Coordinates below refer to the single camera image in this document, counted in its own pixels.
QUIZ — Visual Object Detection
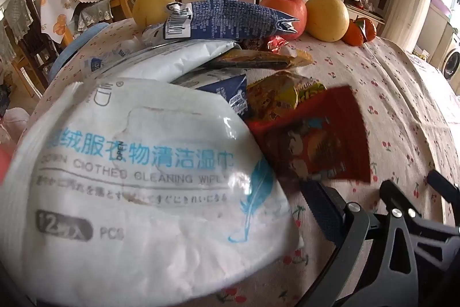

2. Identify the red apple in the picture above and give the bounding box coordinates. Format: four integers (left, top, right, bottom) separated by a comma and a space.
259, 0, 308, 41

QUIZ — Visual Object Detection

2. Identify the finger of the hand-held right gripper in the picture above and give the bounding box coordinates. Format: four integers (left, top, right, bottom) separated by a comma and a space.
381, 179, 460, 246
427, 169, 460, 212

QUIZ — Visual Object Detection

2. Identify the white plastic packet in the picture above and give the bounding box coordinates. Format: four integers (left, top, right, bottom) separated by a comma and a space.
84, 40, 243, 86

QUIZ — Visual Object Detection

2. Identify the yellow pear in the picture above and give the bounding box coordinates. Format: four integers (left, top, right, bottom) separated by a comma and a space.
132, 0, 177, 28
305, 0, 350, 42

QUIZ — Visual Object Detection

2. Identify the white wet wipes packet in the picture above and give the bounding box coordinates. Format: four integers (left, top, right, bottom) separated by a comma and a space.
0, 79, 304, 304

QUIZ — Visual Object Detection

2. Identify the orange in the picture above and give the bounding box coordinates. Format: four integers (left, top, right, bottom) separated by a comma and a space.
359, 17, 377, 43
341, 19, 365, 47

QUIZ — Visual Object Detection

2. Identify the washing machine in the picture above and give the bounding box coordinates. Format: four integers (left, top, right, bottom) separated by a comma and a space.
441, 32, 460, 81

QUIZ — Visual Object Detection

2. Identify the cherry print tablecloth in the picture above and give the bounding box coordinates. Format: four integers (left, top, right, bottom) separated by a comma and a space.
22, 17, 460, 307

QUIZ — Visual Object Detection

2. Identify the blue white milk carton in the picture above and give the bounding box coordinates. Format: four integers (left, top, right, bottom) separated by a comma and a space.
172, 71, 249, 119

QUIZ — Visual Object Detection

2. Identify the dark chair with lace cover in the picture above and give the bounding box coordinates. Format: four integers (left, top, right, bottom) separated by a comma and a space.
3, 0, 58, 88

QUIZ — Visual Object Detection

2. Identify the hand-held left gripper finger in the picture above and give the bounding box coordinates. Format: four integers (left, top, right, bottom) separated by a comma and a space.
301, 180, 423, 307

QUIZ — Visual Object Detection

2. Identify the blue printed snack bag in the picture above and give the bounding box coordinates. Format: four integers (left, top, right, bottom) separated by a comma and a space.
163, 1, 302, 41

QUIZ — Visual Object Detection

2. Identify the red snack wrapper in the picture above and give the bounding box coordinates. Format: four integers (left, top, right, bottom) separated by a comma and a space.
250, 86, 372, 183

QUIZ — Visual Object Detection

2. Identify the dining table with flower cloth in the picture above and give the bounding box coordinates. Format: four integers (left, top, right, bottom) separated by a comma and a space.
39, 0, 119, 46

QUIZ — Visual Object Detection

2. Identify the red foil candy wrapper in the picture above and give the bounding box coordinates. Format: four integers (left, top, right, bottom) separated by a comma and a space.
241, 35, 299, 54

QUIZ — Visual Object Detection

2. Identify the brown snack wrapper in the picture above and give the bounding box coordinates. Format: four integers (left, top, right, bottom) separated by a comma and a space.
201, 49, 314, 69

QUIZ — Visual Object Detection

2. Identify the yellow snack wrapper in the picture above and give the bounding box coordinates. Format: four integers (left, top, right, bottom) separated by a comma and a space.
247, 71, 326, 122

